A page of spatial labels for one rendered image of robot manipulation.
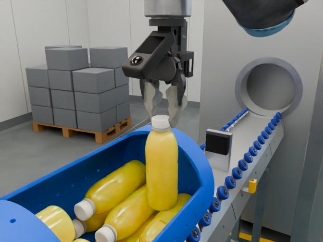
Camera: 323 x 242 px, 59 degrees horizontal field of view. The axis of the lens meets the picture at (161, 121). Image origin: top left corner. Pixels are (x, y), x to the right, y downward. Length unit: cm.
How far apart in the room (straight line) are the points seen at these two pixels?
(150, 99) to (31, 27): 455
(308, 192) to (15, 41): 436
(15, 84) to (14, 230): 447
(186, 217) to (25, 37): 458
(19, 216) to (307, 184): 106
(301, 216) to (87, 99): 300
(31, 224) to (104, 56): 367
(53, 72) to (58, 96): 32
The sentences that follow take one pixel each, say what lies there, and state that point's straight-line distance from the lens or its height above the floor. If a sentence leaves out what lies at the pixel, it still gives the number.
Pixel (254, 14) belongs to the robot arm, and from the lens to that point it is 52.
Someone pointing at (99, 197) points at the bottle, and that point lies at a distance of 64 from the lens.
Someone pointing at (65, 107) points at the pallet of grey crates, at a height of 43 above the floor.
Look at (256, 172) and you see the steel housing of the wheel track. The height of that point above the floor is 88.
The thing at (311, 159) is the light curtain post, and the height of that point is 100.
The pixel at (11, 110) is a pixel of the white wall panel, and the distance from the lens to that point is 484.
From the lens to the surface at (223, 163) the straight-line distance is 116.
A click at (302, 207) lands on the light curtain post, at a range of 132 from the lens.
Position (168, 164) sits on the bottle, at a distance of 59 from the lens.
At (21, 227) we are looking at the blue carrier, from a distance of 42.
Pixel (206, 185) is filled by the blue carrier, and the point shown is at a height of 113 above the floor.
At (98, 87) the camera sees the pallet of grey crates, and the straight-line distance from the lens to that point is 365.
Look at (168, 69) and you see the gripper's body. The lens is 55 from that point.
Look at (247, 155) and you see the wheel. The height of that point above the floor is 98.
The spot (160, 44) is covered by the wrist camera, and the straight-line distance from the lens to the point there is 52.
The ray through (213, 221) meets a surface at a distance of 90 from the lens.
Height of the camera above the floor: 147
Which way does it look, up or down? 18 degrees down
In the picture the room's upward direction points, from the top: straight up
